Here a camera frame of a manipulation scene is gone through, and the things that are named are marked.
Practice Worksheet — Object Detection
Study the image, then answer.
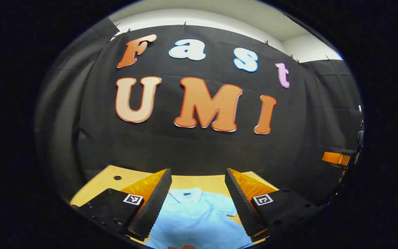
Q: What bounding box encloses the light blue polo T-shirt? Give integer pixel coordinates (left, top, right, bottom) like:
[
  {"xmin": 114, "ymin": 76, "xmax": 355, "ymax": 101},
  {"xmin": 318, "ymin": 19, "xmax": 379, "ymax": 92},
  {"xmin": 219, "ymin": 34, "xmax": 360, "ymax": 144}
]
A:
[{"xmin": 144, "ymin": 187, "xmax": 255, "ymax": 249}]

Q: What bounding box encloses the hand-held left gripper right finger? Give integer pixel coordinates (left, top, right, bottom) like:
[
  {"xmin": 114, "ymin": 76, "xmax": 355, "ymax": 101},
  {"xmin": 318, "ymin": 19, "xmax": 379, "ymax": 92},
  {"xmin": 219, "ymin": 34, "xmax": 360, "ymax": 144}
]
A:
[{"xmin": 225, "ymin": 168, "xmax": 324, "ymax": 242}]

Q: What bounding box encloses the black backdrop cloth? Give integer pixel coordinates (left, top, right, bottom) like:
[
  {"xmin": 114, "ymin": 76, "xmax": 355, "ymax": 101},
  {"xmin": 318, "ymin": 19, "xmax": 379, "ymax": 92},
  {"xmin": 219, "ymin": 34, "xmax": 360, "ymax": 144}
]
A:
[{"xmin": 35, "ymin": 17, "xmax": 363, "ymax": 208}]

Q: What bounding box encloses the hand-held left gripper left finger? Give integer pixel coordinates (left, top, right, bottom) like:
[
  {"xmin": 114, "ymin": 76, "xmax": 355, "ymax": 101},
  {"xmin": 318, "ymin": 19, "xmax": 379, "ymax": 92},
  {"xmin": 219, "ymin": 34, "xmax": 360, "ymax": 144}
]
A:
[{"xmin": 71, "ymin": 168, "xmax": 172, "ymax": 242}]

